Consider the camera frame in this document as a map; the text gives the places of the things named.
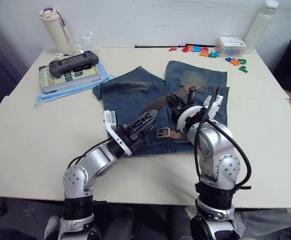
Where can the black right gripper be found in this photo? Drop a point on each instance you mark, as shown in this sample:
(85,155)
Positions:
(179,111)

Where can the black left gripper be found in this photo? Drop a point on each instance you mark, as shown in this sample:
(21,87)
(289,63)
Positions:
(131,140)

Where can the brown braided belt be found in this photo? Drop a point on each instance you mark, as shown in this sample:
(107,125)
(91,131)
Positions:
(158,102)

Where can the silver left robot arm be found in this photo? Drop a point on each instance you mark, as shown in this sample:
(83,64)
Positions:
(95,160)

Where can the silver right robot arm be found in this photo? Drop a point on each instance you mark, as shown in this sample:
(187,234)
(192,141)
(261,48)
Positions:
(215,150)

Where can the blue denim shorts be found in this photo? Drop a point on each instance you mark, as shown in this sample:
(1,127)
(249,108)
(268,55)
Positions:
(125,95)

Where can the red magnet letter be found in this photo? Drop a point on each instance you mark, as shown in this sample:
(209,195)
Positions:
(186,48)
(205,49)
(172,48)

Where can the blue magnet letter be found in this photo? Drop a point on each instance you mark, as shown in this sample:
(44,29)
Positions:
(228,59)
(195,48)

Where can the green magnet letter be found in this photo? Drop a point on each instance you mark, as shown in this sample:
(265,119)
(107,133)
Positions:
(242,61)
(243,69)
(213,54)

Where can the orange magnet letter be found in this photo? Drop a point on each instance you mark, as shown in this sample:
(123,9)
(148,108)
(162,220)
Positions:
(234,62)

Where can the clear plastic letter box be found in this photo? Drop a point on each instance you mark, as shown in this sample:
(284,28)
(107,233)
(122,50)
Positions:
(231,46)

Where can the green yellow cover book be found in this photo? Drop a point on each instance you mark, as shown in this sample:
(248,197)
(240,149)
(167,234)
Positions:
(85,72)

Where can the grey cover book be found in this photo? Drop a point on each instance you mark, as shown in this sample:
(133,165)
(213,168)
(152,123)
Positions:
(68,86)

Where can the grey handheld game console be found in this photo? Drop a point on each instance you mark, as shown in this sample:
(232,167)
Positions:
(73,62)

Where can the tall white plastic bottle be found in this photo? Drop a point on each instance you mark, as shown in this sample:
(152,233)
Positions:
(259,27)

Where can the clear crumpled plastic bag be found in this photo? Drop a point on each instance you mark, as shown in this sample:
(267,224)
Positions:
(84,40)

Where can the dark rounded shape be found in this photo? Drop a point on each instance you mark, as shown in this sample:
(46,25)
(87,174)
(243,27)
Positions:
(120,225)

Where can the small white gadget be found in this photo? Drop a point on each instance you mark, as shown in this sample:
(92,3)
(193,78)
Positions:
(58,55)

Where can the pale teal cloth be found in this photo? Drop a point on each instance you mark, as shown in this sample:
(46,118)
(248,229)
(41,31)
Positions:
(268,225)

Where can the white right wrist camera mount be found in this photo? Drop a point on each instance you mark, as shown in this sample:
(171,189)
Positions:
(185,117)

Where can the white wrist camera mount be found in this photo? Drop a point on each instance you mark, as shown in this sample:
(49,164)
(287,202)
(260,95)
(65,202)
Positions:
(110,123)
(185,117)

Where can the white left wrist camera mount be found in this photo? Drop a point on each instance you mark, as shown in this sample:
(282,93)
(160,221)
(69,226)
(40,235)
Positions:
(110,123)

